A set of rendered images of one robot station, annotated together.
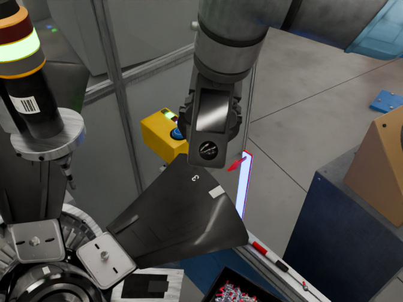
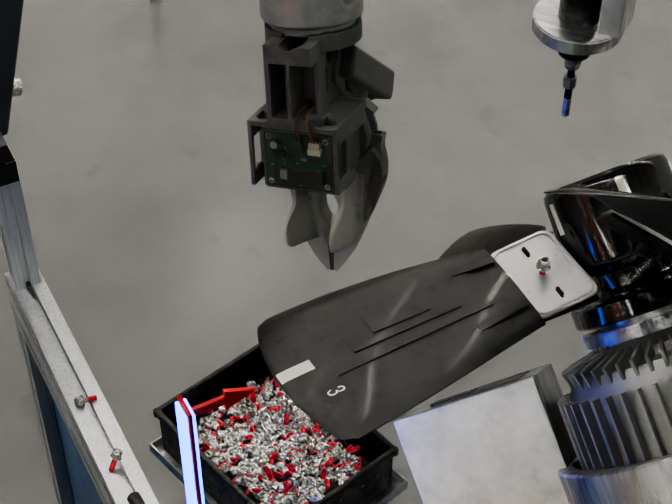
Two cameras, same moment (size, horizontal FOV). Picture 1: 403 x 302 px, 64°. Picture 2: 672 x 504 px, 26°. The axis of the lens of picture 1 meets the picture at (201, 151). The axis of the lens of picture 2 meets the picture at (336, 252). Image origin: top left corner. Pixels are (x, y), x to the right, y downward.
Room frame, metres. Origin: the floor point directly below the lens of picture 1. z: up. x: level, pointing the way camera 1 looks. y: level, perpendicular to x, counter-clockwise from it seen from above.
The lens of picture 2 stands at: (1.18, 0.23, 2.12)
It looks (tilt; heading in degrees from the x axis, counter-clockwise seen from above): 45 degrees down; 196
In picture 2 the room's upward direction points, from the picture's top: straight up
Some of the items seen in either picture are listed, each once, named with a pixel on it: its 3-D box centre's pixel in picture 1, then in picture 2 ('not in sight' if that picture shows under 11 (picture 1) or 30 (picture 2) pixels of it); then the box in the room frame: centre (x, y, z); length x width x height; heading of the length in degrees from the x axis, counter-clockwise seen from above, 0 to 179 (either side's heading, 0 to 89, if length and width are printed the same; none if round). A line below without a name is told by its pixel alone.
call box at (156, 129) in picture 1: (170, 138); not in sight; (0.71, 0.09, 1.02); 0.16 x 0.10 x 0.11; 43
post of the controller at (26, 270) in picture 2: not in sight; (12, 220); (0.10, -0.47, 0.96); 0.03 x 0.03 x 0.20; 43
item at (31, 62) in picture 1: (15, 56); not in sight; (0.24, 0.15, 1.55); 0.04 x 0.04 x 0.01
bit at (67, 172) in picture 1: (68, 174); (568, 89); (0.24, 0.15, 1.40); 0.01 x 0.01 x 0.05
